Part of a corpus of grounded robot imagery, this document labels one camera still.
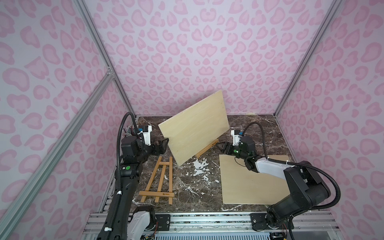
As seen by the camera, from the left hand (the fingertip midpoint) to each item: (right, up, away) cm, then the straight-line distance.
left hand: (162, 138), depth 75 cm
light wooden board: (+43, -28, +12) cm, 53 cm away
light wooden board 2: (+14, +4, +8) cm, 16 cm away
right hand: (+31, -5, +13) cm, 34 cm away
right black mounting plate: (+48, -41, -2) cm, 63 cm away
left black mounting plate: (+1, -41, -1) cm, 41 cm away
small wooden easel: (-3, -30, +5) cm, 31 cm away
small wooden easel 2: (+18, -12, +18) cm, 28 cm away
